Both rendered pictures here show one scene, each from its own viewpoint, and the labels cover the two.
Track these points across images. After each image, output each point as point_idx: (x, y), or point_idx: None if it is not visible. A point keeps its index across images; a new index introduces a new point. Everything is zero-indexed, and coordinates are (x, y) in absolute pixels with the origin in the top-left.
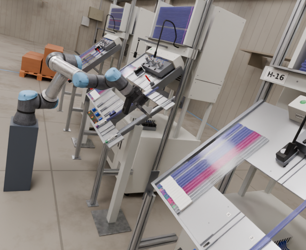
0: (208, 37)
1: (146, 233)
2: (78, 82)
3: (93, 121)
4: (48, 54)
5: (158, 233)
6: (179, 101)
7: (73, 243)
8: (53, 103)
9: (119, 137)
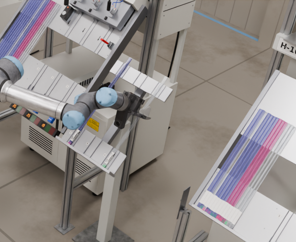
0: None
1: (152, 236)
2: (76, 126)
3: (38, 124)
4: None
5: (165, 230)
6: (150, 53)
7: None
8: None
9: (120, 156)
